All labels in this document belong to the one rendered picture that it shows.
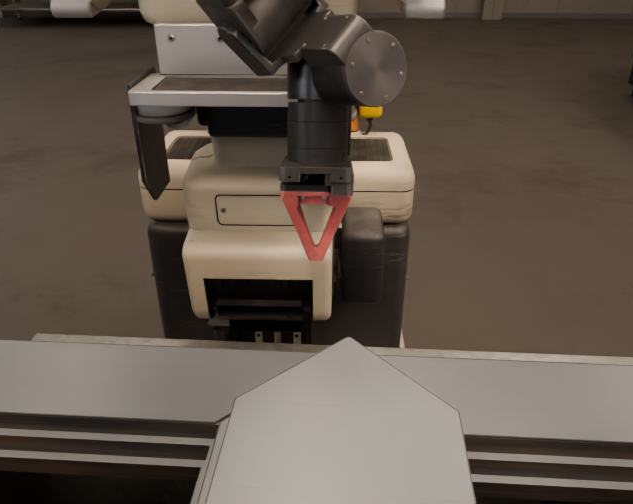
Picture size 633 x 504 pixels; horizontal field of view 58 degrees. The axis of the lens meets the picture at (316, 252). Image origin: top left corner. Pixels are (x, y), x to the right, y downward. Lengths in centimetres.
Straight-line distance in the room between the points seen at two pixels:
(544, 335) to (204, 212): 149
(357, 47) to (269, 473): 32
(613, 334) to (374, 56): 185
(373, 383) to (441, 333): 153
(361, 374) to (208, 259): 41
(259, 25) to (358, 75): 9
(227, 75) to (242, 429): 46
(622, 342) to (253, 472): 185
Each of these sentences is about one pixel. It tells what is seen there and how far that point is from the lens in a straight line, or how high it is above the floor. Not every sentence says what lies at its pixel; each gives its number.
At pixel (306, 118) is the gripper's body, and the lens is 52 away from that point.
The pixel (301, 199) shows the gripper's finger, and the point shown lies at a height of 98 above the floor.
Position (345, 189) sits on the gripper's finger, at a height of 100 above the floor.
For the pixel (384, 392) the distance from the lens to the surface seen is 49.
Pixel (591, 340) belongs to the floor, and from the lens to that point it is 215.
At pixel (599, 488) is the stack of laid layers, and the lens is 51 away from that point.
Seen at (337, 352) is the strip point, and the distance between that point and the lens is 52.
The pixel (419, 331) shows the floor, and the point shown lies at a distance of 201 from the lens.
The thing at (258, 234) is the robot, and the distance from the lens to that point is 85.
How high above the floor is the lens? 120
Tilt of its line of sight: 29 degrees down
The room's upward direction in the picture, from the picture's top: straight up
